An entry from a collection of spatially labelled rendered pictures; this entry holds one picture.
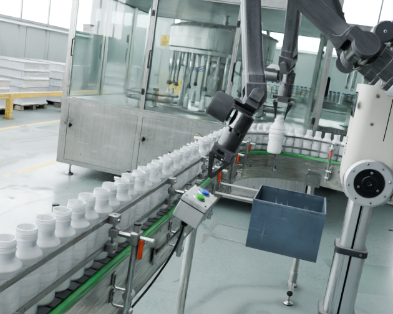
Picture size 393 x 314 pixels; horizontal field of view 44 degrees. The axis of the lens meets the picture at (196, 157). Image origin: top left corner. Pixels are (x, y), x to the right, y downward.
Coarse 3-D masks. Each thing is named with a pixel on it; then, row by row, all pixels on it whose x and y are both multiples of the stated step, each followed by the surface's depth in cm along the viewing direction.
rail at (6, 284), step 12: (192, 180) 186; (132, 204) 123; (108, 216) 109; (144, 216) 135; (96, 228) 103; (132, 228) 127; (72, 240) 93; (60, 252) 89; (96, 252) 106; (36, 264) 81; (84, 264) 101; (12, 276) 75; (24, 276) 78; (0, 288) 72; (48, 288) 87; (36, 300) 84
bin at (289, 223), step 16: (272, 192) 238; (288, 192) 236; (256, 208) 209; (272, 208) 208; (288, 208) 206; (304, 208) 235; (320, 208) 233; (224, 224) 241; (256, 224) 210; (272, 224) 209; (288, 224) 207; (304, 224) 205; (320, 224) 204; (256, 240) 212; (272, 240) 210; (288, 240) 208; (304, 240) 206; (320, 240) 205; (288, 256) 209; (304, 256) 207
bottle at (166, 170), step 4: (160, 160) 156; (164, 160) 155; (168, 160) 156; (164, 164) 155; (168, 164) 156; (164, 168) 156; (168, 168) 156; (164, 172) 155; (168, 172) 156; (168, 176) 156; (168, 184) 157; (164, 188) 156; (164, 192) 156; (164, 196) 157; (164, 204) 157; (160, 208) 157; (164, 208) 158
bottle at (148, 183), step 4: (140, 168) 138; (144, 168) 142; (148, 168) 141; (148, 172) 139; (148, 176) 140; (148, 180) 140; (148, 184) 139; (148, 188) 139; (148, 196) 140; (148, 200) 140; (148, 204) 141; (148, 208) 142; (144, 212) 140; (144, 220) 141
